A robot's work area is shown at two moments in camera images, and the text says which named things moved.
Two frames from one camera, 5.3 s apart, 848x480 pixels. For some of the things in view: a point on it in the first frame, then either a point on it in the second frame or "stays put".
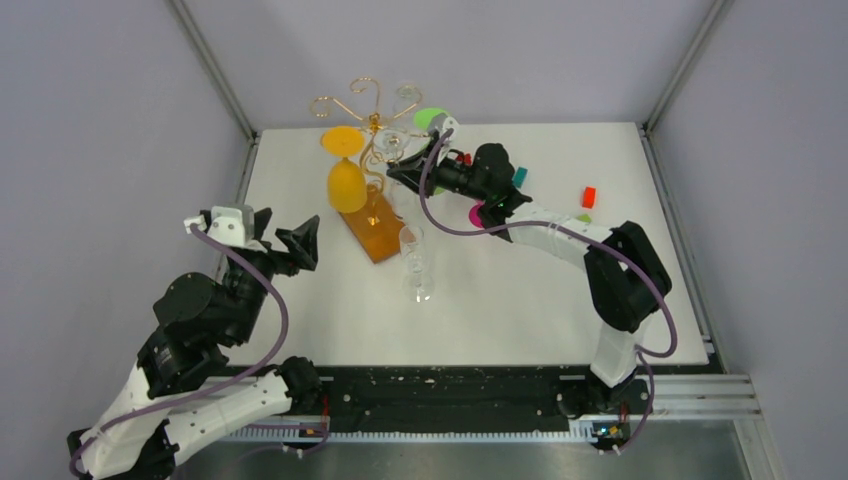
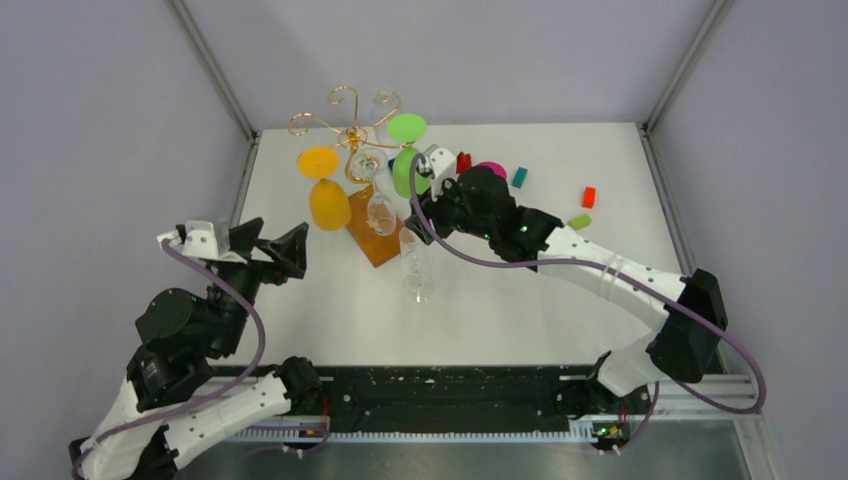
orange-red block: (588, 197) stays put
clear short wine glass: (404, 108) to (384, 101)
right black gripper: (410, 170) to (431, 210)
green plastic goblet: (430, 119) to (408, 128)
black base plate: (452, 398) stays put
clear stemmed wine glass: (392, 145) to (381, 213)
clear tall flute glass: (418, 283) stays put
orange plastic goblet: (347, 182) to (329, 205)
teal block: (520, 177) stays put
